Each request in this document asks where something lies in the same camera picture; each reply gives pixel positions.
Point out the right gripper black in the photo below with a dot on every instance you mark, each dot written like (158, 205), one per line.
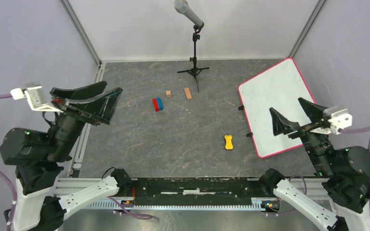
(314, 112)

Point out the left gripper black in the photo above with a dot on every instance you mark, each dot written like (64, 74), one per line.
(98, 110)

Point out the pink-framed whiteboard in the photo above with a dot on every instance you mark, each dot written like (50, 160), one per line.
(279, 87)

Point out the red blue toy brick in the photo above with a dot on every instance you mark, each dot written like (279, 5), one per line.
(158, 104)

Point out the yellow bone-shaped eraser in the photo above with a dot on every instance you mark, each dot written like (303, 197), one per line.
(228, 142)

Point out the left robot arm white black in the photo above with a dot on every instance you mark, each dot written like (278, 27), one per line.
(37, 155)

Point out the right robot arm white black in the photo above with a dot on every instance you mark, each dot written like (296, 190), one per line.
(346, 170)

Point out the small wooden cube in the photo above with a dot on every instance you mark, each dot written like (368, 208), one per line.
(168, 93)

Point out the long wooden block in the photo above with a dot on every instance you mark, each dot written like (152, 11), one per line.
(188, 93)

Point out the black microphone tripod stand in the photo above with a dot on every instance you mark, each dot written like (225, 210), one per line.
(195, 71)

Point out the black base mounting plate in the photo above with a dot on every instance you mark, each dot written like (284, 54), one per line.
(195, 191)

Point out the silver microphone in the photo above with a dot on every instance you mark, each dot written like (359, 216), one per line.
(182, 7)

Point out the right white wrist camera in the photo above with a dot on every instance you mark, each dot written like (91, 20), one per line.
(337, 118)

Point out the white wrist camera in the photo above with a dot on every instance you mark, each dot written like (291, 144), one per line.
(337, 118)
(35, 97)

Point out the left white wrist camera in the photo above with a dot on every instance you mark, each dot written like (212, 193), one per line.
(35, 97)

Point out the grey slotted cable duct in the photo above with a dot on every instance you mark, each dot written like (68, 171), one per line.
(255, 205)

